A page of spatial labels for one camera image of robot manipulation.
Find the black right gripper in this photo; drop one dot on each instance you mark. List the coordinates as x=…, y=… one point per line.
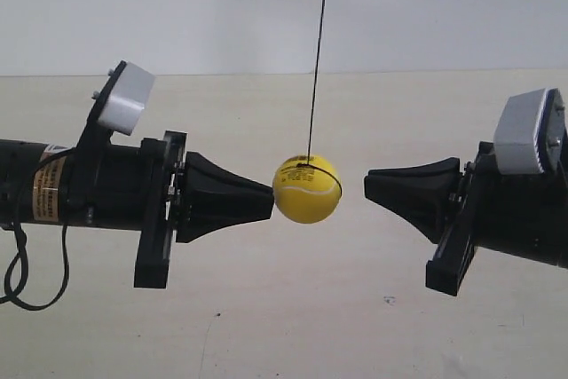
x=450, y=206

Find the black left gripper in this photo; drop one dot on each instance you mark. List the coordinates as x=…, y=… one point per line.
x=201, y=215

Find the yellow tennis ball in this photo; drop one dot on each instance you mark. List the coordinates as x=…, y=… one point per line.
x=307, y=189

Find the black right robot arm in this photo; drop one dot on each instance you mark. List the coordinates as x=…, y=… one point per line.
x=533, y=220

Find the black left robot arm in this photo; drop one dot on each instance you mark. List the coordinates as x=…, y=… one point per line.
x=103, y=186

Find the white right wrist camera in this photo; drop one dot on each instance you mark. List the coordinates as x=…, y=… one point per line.
x=530, y=133

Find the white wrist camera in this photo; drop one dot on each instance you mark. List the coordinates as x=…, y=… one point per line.
x=530, y=133
x=124, y=97

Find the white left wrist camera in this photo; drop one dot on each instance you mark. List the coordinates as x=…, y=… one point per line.
x=124, y=97

